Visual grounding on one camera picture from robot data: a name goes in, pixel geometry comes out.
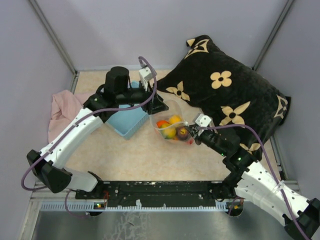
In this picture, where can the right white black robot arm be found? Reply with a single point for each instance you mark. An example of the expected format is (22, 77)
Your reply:
(249, 179)

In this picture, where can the dark red apple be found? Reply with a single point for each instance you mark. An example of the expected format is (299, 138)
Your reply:
(182, 133)

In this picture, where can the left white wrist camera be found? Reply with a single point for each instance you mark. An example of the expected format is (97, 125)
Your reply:
(145, 75)

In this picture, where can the clear dotted zip bag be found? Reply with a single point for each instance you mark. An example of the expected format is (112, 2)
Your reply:
(170, 125)

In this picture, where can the black floral pillow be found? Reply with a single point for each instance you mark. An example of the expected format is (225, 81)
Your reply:
(227, 91)

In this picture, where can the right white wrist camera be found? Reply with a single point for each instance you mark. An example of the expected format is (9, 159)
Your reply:
(203, 120)

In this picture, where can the pink cloth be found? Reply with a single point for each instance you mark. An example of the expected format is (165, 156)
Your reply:
(64, 108)

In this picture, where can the yellow lemon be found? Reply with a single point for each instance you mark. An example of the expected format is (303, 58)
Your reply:
(174, 119)

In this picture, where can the green yellow mango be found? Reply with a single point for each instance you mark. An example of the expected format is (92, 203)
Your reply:
(168, 133)

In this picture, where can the light blue plastic basket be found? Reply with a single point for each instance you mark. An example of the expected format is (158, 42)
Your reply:
(130, 118)

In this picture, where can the white slotted cable duct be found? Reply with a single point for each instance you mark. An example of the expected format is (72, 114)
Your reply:
(75, 206)

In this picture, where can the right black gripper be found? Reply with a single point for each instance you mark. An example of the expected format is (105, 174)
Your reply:
(196, 134)

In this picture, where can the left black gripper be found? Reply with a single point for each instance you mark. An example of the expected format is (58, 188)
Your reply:
(155, 105)

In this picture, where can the orange fruit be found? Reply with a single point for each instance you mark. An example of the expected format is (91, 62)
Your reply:
(161, 123)

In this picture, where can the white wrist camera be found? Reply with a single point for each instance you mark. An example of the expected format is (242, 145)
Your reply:
(145, 75)
(203, 120)

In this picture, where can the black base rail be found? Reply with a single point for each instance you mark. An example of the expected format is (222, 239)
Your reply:
(156, 194)

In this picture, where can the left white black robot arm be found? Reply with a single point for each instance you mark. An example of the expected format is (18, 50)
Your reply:
(115, 95)

